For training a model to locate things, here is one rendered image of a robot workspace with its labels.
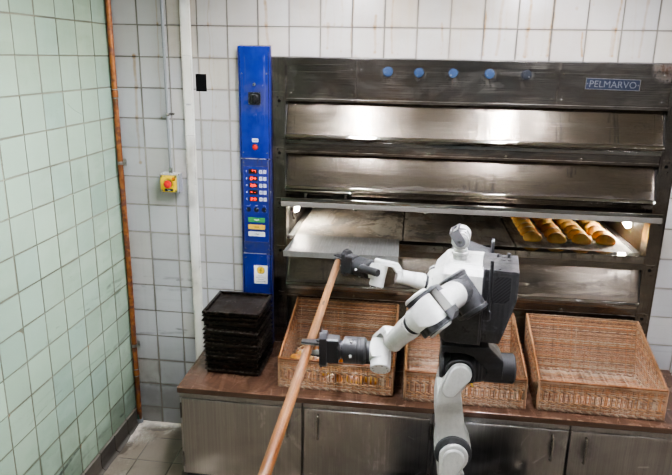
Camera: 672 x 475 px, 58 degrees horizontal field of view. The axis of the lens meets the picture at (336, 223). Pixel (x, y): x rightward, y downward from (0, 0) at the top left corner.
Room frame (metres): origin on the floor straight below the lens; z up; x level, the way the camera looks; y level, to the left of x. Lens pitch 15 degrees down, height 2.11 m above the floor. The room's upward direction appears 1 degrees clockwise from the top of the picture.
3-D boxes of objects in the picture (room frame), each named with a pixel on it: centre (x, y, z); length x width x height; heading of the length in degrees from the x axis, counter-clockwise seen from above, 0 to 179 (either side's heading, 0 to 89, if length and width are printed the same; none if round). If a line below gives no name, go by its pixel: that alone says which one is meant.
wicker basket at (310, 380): (2.81, -0.04, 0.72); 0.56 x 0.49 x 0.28; 82
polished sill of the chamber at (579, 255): (3.00, -0.64, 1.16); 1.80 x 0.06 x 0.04; 83
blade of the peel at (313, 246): (2.93, -0.04, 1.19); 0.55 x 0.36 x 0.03; 84
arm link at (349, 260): (2.62, -0.09, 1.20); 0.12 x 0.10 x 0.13; 49
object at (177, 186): (3.12, 0.86, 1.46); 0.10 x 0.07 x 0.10; 83
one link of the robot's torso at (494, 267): (2.11, -0.52, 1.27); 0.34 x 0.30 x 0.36; 166
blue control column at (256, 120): (4.03, 0.30, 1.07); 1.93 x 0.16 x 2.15; 173
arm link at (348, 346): (1.81, -0.01, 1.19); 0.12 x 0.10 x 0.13; 84
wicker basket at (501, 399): (2.71, -0.62, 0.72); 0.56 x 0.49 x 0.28; 84
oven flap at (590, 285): (2.98, -0.63, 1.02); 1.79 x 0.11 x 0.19; 83
